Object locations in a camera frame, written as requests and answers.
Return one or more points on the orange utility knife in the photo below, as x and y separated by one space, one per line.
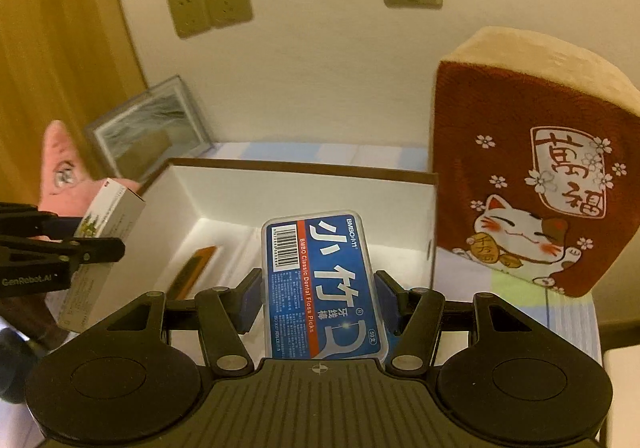
189 273

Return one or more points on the pink starfish plush toy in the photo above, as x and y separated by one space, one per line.
68 190

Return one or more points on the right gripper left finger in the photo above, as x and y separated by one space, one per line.
224 315

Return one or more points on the red lucky cat cushion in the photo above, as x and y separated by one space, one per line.
536 150

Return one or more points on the small white medicine box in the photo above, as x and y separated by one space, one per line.
102 232

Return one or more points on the left wall socket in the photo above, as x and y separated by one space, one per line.
190 17

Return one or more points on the framed landscape picture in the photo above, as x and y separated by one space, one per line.
150 128

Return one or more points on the blue dental floss box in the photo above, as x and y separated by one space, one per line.
320 299

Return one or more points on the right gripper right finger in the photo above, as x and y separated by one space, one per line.
413 318

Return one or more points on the middle wall socket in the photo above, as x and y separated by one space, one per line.
222 13

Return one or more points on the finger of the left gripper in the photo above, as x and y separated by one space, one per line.
27 221
75 247

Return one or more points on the wooden door frame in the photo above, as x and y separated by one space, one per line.
71 60

